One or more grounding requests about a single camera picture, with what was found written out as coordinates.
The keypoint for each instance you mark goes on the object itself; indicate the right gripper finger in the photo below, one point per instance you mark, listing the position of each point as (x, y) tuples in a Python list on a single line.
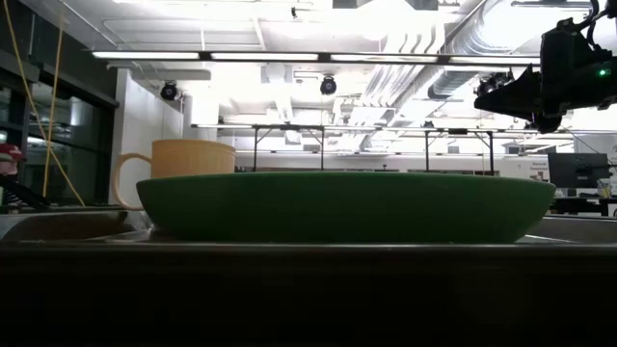
[(528, 94), (494, 94)]

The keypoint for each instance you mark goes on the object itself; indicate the green plate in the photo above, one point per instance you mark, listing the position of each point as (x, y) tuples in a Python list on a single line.
[(337, 207)]

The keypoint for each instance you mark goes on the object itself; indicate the beige plastic mug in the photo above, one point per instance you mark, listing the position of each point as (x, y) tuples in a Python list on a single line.
[(193, 156)]

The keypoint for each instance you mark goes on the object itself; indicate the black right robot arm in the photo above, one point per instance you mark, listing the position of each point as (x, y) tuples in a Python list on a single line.
[(608, 89)]

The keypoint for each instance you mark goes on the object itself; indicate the silver metal tray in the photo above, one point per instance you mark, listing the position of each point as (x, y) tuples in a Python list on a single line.
[(578, 229)]

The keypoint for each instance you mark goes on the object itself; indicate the black computer monitor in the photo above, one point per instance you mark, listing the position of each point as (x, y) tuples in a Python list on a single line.
[(578, 170)]

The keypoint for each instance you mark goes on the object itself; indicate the small yellow container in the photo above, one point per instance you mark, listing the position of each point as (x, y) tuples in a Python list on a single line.
[(604, 189)]

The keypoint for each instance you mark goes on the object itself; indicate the black desk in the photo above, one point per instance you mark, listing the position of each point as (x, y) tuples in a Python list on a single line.
[(583, 203)]

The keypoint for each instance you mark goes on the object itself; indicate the dark glass partition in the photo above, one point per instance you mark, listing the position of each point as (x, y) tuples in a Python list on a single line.
[(87, 144)]

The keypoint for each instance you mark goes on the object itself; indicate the person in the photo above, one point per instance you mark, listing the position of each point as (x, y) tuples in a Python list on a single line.
[(8, 166)]

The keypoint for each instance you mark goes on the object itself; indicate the silver ventilation duct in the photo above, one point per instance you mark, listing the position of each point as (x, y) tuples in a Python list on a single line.
[(463, 72)]

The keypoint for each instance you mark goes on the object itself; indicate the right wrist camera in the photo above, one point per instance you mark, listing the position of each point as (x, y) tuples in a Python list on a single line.
[(569, 45)]

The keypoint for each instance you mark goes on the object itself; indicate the white wall sign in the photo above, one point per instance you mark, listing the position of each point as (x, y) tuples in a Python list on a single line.
[(539, 166)]

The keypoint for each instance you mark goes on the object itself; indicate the black metal workstation frame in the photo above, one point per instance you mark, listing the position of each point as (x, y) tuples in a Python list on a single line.
[(426, 144)]

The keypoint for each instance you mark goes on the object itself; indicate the black dome ceiling camera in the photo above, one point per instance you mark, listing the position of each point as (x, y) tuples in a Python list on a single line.
[(328, 86), (169, 91)]

